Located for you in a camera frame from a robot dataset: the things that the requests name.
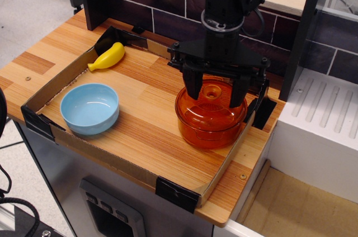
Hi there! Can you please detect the orange transparent pot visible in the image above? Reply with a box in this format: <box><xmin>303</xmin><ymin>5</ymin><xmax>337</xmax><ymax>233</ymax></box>
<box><xmin>177</xmin><ymin>77</ymin><xmax>243</xmax><ymax>149</ymax></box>

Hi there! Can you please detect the dark upright post right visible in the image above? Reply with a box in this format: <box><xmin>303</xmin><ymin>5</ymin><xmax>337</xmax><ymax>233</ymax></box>
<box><xmin>279</xmin><ymin>0</ymin><xmax>318</xmax><ymax>102</ymax></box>

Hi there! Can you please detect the grey oven control panel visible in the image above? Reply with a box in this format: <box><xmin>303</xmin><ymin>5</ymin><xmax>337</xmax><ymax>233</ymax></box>
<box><xmin>79</xmin><ymin>179</ymin><xmax>146</xmax><ymax>236</ymax></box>

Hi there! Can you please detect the light blue bowl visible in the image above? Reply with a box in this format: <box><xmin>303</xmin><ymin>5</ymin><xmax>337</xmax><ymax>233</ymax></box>
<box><xmin>60</xmin><ymin>83</ymin><xmax>119</xmax><ymax>135</ymax></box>

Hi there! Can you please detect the cardboard fence with black tape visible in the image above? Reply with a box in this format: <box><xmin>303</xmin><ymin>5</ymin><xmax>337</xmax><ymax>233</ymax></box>
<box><xmin>21</xmin><ymin>27</ymin><xmax>282</xmax><ymax>224</ymax></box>

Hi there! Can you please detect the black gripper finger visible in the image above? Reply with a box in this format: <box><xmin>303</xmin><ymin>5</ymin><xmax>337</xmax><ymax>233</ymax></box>
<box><xmin>229</xmin><ymin>75</ymin><xmax>252</xmax><ymax>108</ymax></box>
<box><xmin>182</xmin><ymin>63</ymin><xmax>205</xmax><ymax>99</ymax></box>

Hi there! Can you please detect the black cable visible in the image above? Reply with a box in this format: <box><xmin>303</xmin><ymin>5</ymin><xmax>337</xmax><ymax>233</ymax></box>
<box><xmin>0</xmin><ymin>87</ymin><xmax>41</xmax><ymax>237</ymax></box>

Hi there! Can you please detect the white toy sink drainer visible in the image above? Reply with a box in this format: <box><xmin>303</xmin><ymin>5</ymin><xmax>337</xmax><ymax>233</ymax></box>
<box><xmin>268</xmin><ymin>69</ymin><xmax>357</xmax><ymax>202</ymax></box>

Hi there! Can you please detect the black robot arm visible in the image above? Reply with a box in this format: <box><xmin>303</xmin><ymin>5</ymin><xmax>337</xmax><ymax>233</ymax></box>
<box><xmin>169</xmin><ymin>0</ymin><xmax>270</xmax><ymax>108</ymax></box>

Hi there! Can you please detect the yellow toy banana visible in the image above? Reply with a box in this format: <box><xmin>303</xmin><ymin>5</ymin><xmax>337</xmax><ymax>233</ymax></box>
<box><xmin>87</xmin><ymin>42</ymin><xmax>125</xmax><ymax>71</ymax></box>

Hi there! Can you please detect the orange transparent pot lid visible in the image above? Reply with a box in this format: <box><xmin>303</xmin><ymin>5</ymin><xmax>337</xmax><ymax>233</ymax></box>
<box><xmin>176</xmin><ymin>78</ymin><xmax>247</xmax><ymax>131</ymax></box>

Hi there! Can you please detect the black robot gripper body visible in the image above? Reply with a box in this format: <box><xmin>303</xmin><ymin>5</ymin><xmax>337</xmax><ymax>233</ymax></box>
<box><xmin>168</xmin><ymin>31</ymin><xmax>270</xmax><ymax>86</ymax></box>

